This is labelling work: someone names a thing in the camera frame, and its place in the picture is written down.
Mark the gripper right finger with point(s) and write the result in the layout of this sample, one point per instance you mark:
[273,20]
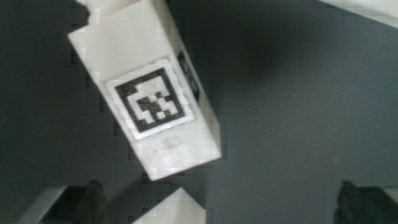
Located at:
[367,204]

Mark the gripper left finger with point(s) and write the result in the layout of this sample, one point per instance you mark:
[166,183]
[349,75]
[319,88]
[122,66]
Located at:
[69,205]

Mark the white square tabletop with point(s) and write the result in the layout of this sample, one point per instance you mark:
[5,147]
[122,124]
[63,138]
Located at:
[378,9]

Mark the white table leg upper left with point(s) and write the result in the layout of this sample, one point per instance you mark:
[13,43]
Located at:
[132,51]

